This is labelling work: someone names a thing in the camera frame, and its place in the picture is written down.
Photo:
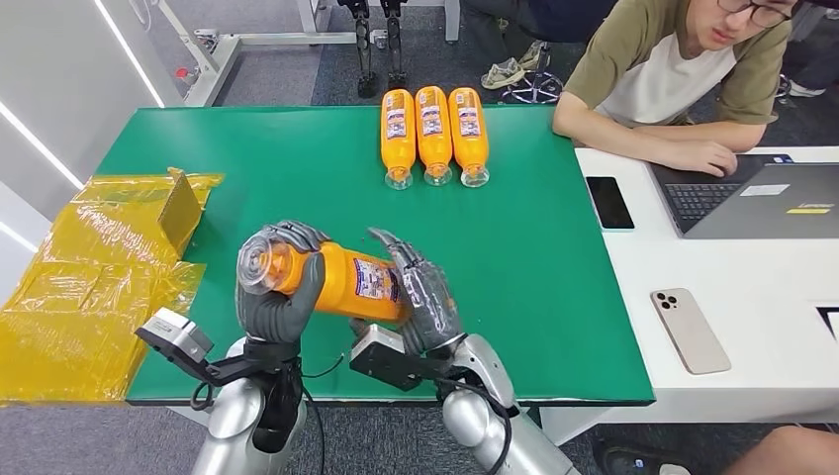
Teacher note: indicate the person's right forearm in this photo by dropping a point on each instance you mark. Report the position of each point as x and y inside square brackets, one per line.
[600, 134]

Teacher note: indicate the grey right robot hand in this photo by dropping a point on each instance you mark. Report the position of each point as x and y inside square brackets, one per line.
[429, 308]

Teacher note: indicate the green table mat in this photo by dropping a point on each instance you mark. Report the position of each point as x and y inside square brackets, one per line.
[524, 262]

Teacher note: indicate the orange juice bottle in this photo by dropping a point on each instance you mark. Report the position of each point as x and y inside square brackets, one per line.
[398, 141]
[468, 141]
[433, 138]
[344, 282]

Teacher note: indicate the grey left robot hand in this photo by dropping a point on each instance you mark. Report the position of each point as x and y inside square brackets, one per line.
[275, 318]

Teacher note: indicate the black robot leg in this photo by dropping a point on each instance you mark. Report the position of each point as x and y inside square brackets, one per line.
[362, 46]
[394, 46]

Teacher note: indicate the person's left forearm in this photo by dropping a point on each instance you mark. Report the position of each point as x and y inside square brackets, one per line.
[711, 134]

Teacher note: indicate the chrome chair base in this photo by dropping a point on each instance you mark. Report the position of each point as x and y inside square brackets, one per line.
[534, 88]

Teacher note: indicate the white sneaker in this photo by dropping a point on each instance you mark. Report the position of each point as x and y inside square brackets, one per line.
[807, 90]

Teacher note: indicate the person's knee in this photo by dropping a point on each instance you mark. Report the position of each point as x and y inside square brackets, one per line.
[786, 452]

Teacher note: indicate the person in background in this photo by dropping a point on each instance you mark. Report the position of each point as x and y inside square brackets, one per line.
[557, 18]

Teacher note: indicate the white metal stand frame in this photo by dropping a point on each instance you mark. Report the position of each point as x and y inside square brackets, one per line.
[219, 59]

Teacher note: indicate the dark flat device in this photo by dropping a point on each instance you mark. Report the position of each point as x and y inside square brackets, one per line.
[831, 322]

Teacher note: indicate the grey laptop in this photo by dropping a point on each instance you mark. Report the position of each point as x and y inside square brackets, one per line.
[767, 203]

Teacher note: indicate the beige smartphone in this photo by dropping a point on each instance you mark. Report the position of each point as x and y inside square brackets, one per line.
[689, 331]

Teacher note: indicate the yellow wrapped cardboard box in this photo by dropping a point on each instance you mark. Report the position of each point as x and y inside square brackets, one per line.
[78, 282]

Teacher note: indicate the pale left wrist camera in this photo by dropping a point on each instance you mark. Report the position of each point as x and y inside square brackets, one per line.
[174, 334]

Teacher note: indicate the black shoe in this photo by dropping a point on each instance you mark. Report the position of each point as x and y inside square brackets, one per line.
[629, 459]

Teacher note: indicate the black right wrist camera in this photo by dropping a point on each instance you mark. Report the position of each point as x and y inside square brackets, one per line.
[387, 357]

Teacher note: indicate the person's right hand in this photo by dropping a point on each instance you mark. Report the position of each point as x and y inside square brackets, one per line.
[704, 159]

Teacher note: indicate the khaki shoe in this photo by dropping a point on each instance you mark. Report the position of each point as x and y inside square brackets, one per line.
[501, 73]
[534, 56]

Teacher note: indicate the black smartphone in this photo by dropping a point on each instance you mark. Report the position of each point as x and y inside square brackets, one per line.
[609, 203]

